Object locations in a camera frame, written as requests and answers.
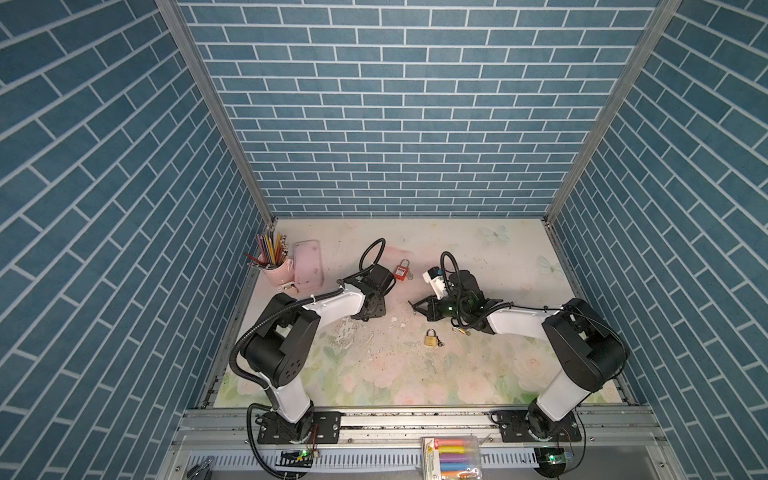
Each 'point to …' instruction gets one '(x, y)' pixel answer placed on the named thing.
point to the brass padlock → (430, 341)
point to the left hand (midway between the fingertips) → (374, 309)
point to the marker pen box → (451, 458)
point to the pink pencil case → (307, 264)
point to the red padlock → (401, 271)
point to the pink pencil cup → (281, 275)
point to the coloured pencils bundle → (272, 250)
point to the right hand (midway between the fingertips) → (412, 304)
